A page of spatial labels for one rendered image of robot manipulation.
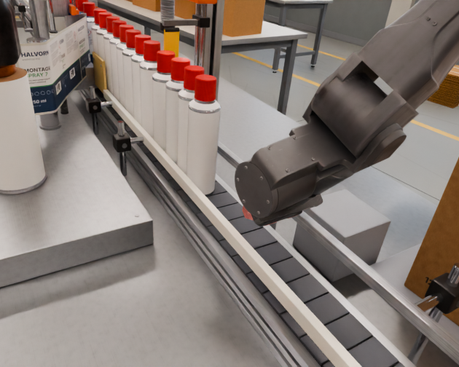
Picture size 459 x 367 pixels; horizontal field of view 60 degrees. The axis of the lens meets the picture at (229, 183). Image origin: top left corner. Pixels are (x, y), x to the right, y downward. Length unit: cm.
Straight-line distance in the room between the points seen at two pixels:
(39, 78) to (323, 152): 67
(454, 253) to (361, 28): 662
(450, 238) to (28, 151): 63
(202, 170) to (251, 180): 30
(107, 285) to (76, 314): 6
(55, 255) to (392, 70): 49
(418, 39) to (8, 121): 56
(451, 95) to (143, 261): 431
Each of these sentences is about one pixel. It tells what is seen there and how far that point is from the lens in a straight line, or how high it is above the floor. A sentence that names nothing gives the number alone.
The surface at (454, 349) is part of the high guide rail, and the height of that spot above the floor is 96.
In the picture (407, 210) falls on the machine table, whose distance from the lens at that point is 89.
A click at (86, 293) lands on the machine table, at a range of 61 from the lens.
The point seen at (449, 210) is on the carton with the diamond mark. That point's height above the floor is 100.
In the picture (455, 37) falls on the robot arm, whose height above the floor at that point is 122.
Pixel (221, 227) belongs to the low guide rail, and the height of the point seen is 91.
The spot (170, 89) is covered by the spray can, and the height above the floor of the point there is 104.
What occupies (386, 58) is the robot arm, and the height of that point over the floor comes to 119.
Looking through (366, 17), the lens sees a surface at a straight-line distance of 709.
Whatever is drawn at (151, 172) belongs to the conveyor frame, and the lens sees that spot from 78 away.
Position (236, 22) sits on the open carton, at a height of 86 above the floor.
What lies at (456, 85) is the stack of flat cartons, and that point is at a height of 22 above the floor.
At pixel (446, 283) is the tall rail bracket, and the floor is 97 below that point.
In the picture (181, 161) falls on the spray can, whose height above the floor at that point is 92.
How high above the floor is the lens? 127
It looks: 31 degrees down
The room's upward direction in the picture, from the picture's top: 6 degrees clockwise
